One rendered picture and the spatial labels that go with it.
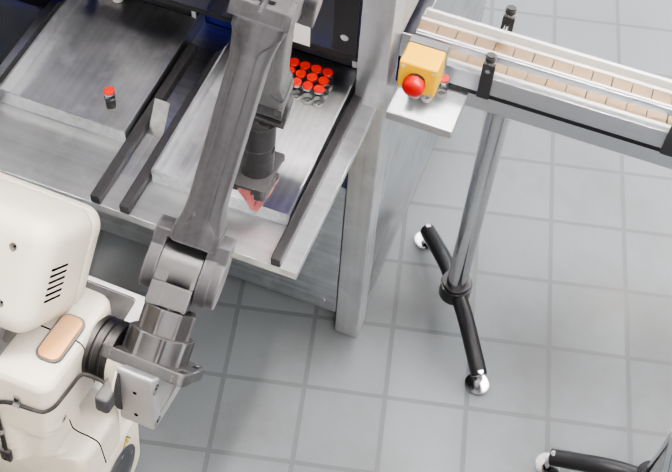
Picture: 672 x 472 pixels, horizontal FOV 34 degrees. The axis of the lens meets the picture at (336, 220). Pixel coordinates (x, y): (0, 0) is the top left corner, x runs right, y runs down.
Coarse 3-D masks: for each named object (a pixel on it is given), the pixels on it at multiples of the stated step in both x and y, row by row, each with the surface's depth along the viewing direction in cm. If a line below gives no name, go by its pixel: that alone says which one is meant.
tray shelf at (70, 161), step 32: (64, 0) 221; (32, 32) 216; (224, 32) 218; (192, 64) 213; (320, 64) 214; (0, 128) 202; (32, 128) 202; (64, 128) 202; (352, 128) 205; (0, 160) 197; (32, 160) 198; (64, 160) 198; (96, 160) 198; (352, 160) 202; (64, 192) 194; (160, 192) 195; (320, 192) 196; (256, 224) 192; (320, 224) 193; (256, 256) 188; (288, 256) 188
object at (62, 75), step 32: (96, 0) 221; (128, 0) 222; (64, 32) 216; (96, 32) 216; (128, 32) 217; (160, 32) 217; (192, 32) 214; (32, 64) 211; (64, 64) 211; (96, 64) 211; (128, 64) 212; (160, 64) 212; (0, 96) 204; (32, 96) 206; (64, 96) 206; (96, 96) 207; (128, 96) 207; (96, 128) 200; (128, 128) 199
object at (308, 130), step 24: (216, 72) 210; (216, 96) 208; (336, 96) 209; (192, 120) 204; (288, 120) 205; (312, 120) 206; (336, 120) 203; (168, 144) 197; (192, 144) 201; (288, 144) 202; (312, 144) 202; (168, 168) 198; (192, 168) 198; (288, 168) 199; (312, 168) 195; (288, 192) 196; (264, 216) 192; (288, 216) 189
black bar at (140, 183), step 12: (204, 72) 209; (192, 96) 205; (180, 108) 204; (180, 120) 202; (168, 132) 200; (156, 156) 197; (144, 168) 195; (144, 180) 194; (132, 192) 192; (120, 204) 191; (132, 204) 191
